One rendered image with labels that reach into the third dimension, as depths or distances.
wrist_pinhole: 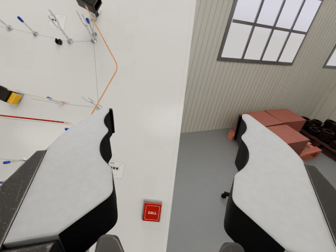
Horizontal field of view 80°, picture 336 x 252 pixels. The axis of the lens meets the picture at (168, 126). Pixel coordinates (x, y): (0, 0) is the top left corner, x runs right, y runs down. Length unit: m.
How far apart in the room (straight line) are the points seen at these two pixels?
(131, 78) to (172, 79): 0.13
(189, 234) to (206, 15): 2.18
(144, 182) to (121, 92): 0.29
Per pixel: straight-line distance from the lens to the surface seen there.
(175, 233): 1.93
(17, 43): 0.80
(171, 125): 0.64
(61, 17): 0.79
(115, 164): 0.65
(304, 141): 3.08
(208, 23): 2.56
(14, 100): 0.68
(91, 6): 0.68
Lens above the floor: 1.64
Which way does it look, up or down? 32 degrees down
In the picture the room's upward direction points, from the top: 11 degrees clockwise
